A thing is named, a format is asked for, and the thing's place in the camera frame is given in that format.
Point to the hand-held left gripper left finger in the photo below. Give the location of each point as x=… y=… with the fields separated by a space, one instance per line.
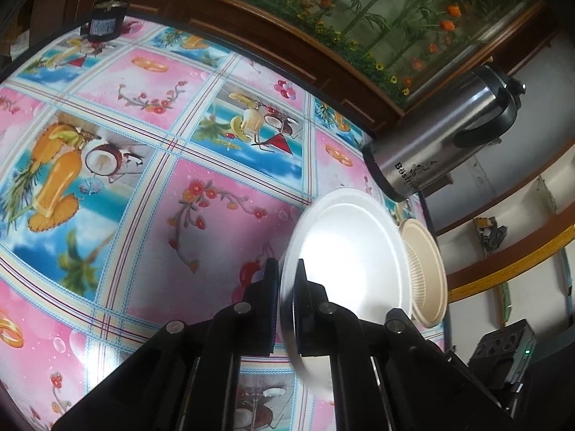
x=271 y=305

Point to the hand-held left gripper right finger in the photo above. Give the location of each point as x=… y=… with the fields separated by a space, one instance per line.
x=302 y=318

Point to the white bowl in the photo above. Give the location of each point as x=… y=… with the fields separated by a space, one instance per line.
x=355 y=247

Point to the cream ribbed bowl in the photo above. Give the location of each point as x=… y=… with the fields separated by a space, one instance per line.
x=426 y=269

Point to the fruit print tablecloth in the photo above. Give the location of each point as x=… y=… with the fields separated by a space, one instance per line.
x=134 y=215

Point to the black electronic box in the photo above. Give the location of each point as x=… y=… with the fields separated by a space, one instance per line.
x=501 y=345

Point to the stainless steel thermos jug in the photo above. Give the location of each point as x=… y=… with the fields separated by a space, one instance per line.
x=440 y=134

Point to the wooden cabinet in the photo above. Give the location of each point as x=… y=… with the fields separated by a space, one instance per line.
x=269 y=40

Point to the small black jar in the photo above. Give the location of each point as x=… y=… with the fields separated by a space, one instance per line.
x=105 y=22

